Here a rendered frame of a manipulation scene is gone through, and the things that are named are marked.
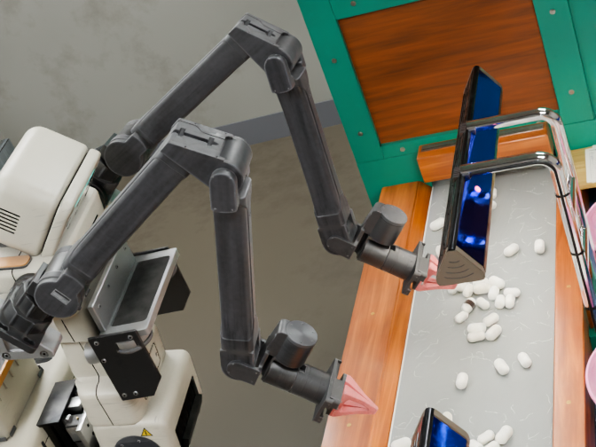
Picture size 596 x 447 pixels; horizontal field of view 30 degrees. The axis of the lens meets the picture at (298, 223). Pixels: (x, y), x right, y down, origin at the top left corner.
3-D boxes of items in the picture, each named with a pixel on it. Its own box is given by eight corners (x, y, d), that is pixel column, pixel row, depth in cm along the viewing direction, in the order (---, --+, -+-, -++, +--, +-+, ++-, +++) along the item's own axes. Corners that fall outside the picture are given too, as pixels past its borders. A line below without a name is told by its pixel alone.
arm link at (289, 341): (233, 340, 194) (223, 373, 187) (255, 294, 188) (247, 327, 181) (296, 364, 196) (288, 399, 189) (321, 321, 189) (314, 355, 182)
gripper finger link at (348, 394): (388, 379, 194) (339, 358, 193) (382, 409, 188) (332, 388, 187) (372, 403, 198) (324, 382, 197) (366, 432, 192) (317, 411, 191)
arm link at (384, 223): (333, 224, 224) (324, 247, 216) (356, 181, 217) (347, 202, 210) (387, 251, 224) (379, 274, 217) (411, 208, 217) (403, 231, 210)
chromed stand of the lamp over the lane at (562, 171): (509, 362, 217) (450, 175, 194) (513, 296, 233) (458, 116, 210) (608, 349, 211) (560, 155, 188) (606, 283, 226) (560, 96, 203)
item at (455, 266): (437, 287, 183) (426, 254, 179) (466, 98, 232) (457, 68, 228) (485, 281, 180) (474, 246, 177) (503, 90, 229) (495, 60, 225)
